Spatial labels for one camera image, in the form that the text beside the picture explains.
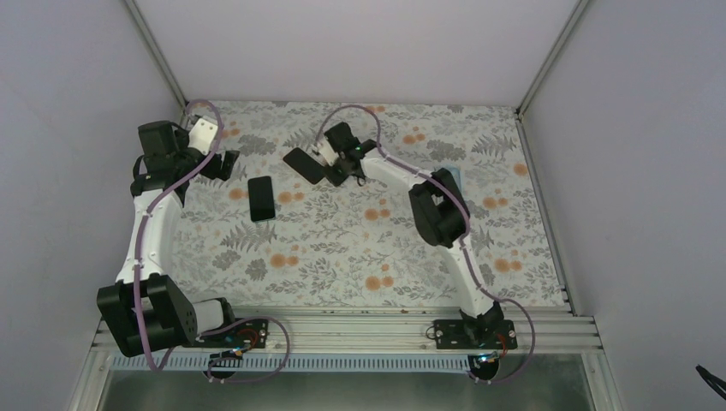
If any phone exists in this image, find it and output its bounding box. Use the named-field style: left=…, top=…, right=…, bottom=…
left=283, top=147, right=324, bottom=185

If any blue-green smartphone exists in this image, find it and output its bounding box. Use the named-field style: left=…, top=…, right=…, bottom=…
left=247, top=176, right=276, bottom=223

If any light blue phone case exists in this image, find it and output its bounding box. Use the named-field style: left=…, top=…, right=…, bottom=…
left=444, top=165, right=464, bottom=194

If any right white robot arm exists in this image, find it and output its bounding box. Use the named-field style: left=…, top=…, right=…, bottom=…
left=314, top=122, right=504, bottom=348

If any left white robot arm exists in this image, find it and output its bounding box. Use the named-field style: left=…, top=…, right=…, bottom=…
left=96, top=117, right=239, bottom=357

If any floral patterned table mat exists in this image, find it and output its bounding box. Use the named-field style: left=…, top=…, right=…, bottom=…
left=171, top=101, right=565, bottom=307

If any black object at corner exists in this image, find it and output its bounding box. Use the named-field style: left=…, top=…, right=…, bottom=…
left=695, top=365, right=726, bottom=400

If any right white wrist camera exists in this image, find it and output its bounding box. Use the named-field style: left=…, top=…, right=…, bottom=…
left=312, top=139, right=338, bottom=166

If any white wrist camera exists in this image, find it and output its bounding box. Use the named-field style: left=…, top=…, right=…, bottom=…
left=312, top=139, right=338, bottom=166
left=188, top=116, right=219, bottom=155

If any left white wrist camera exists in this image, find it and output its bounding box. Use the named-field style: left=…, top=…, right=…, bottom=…
left=188, top=116, right=219, bottom=155

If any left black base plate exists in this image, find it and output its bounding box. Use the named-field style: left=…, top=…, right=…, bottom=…
left=193, top=319, right=269, bottom=360

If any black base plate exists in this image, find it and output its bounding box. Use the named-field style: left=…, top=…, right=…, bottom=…
left=425, top=319, right=519, bottom=350
left=193, top=319, right=269, bottom=360

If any aluminium mounting rail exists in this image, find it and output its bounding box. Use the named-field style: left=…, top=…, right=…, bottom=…
left=90, top=306, right=603, bottom=357

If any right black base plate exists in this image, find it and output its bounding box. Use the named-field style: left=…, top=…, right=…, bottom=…
left=425, top=319, right=519, bottom=350

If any perforated cable duct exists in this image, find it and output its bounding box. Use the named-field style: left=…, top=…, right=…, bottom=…
left=110, top=353, right=470, bottom=373

